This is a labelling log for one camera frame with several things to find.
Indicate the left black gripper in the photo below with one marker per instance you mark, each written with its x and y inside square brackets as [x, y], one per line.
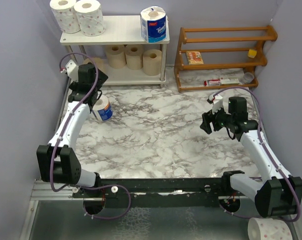
[102, 78]

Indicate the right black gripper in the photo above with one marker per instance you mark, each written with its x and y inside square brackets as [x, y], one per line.
[208, 117]

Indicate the brown paper roll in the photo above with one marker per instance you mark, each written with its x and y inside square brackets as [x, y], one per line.
[152, 62]
[116, 56]
[134, 56]
[99, 63]

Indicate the blue roll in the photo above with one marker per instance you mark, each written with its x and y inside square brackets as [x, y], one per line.
[153, 24]
[102, 110]

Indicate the white red-dotted roll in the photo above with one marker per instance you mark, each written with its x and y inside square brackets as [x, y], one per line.
[65, 15]
[90, 17]

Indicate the white red-dotted roll front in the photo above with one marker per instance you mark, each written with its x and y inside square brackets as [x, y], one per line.
[65, 15]

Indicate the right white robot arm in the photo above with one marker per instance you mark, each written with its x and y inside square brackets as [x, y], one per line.
[279, 193]

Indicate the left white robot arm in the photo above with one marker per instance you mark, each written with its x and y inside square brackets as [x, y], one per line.
[57, 160]

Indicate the white two-tier shelf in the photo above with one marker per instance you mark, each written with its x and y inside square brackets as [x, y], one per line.
[122, 30]

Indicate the red white box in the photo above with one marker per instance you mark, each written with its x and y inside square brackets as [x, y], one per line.
[212, 83]

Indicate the white green box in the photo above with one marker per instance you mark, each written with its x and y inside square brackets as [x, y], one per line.
[229, 81]

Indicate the clear plastic cup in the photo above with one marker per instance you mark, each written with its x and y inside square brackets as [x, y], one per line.
[248, 77]

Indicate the brown wooden rack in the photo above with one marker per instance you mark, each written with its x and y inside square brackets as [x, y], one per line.
[260, 59]

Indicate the orange patterned booklet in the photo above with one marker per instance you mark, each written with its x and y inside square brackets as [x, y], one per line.
[194, 58]

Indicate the black base crossbar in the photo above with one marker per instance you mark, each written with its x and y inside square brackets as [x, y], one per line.
[158, 193]

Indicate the yellow cap jar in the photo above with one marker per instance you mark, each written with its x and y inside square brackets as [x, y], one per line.
[252, 53]

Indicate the white dotted roll bottom corner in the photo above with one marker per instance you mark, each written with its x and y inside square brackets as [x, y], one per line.
[268, 229]

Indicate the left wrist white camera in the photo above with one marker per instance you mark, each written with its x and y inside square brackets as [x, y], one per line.
[71, 69]

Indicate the wrist white camera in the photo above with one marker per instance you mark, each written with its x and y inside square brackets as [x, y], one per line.
[71, 69]
[217, 102]

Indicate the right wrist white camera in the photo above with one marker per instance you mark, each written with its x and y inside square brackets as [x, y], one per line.
[217, 102]

